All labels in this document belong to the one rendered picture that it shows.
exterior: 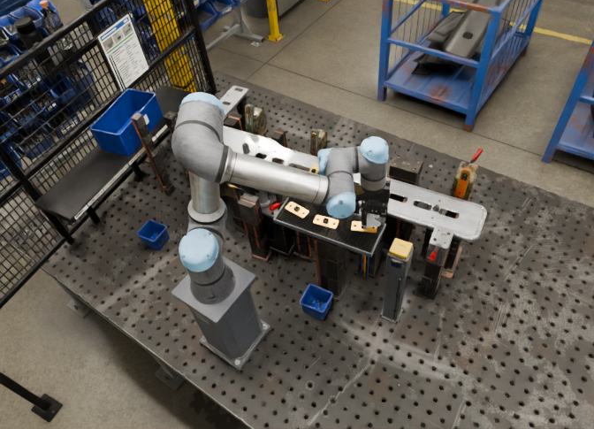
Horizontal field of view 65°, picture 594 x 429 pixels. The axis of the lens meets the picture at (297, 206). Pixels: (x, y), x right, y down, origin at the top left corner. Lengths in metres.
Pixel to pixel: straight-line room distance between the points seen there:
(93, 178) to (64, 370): 1.22
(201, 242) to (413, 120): 2.67
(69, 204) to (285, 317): 1.02
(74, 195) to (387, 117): 2.48
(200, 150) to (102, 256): 1.34
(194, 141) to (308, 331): 1.04
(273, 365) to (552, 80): 3.41
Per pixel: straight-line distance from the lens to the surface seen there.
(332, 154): 1.30
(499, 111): 4.04
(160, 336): 2.06
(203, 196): 1.41
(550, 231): 2.36
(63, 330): 3.16
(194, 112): 1.20
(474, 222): 1.89
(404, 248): 1.58
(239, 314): 1.68
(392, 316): 1.93
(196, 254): 1.43
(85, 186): 2.23
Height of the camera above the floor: 2.45
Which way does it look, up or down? 50 degrees down
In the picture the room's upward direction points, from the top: 8 degrees counter-clockwise
